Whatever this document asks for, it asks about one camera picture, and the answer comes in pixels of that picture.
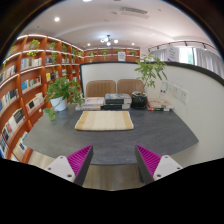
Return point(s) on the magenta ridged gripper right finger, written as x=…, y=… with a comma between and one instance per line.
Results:
x=153, y=167

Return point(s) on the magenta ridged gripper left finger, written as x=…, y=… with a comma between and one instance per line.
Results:
x=73, y=167

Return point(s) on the stack of light books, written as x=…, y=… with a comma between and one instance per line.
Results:
x=91, y=103

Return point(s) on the stack of dark books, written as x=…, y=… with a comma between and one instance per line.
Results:
x=117, y=101

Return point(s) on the potted pothos in white pot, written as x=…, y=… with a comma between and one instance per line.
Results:
x=62, y=89

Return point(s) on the left brown padded chair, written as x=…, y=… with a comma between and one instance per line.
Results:
x=99, y=88

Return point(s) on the brown padded chair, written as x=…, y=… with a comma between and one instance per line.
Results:
x=99, y=88
x=128, y=86

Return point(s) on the right brown padded chair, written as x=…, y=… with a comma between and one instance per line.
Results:
x=128, y=86

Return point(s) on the tall leafy plant black pot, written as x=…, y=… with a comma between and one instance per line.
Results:
x=149, y=69

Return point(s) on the orange wooden bookshelf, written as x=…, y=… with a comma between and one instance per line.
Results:
x=33, y=61

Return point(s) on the white framed sign on shelf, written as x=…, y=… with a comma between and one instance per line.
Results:
x=121, y=56

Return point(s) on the white window curtains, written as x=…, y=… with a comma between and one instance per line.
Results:
x=193, y=56

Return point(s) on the ceiling chandelier lamp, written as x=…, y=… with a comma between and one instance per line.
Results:
x=108, y=40

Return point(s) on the books stack near wall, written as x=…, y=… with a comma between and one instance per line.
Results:
x=155, y=105

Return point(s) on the white wall socket panel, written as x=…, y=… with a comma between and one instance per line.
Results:
x=180, y=94

